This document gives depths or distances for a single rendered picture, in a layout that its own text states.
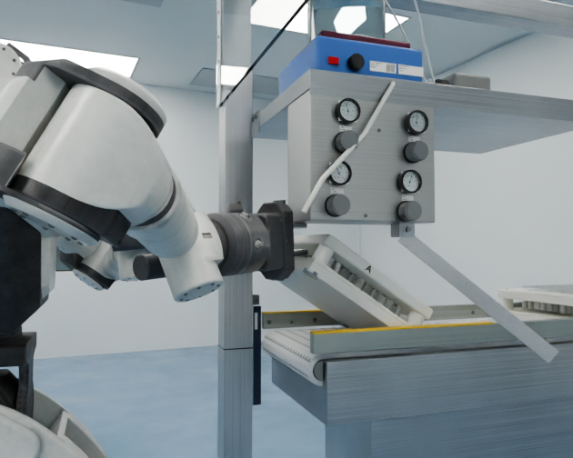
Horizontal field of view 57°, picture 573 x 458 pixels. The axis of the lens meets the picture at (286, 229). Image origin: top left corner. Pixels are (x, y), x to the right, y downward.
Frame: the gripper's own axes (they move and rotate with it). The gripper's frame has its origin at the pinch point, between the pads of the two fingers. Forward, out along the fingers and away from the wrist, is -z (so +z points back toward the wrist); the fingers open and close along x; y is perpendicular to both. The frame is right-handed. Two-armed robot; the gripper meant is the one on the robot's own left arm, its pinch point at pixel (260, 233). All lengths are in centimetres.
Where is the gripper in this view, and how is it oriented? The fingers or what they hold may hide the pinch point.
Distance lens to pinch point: 100.7
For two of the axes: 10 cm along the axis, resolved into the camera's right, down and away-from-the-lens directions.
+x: 1.0, 9.9, -0.7
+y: 1.7, -0.8, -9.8
